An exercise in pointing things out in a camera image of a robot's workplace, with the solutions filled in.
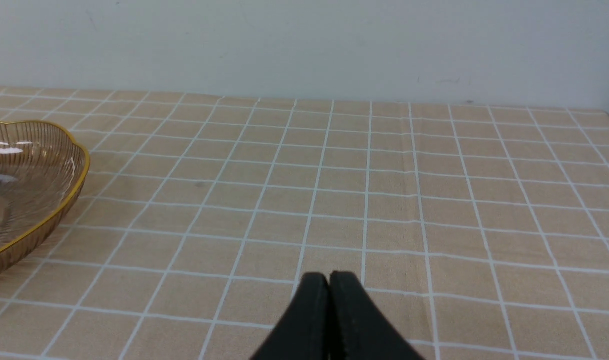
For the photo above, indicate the amber glass fruit bowl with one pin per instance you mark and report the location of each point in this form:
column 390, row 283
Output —
column 43, row 169

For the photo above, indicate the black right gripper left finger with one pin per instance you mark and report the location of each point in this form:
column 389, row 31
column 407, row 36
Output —
column 301, row 332

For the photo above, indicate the pink checkered tablecloth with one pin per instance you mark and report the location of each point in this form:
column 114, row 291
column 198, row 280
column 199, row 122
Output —
column 480, row 231

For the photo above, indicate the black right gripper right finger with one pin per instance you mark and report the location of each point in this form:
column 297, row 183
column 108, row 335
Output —
column 363, row 331

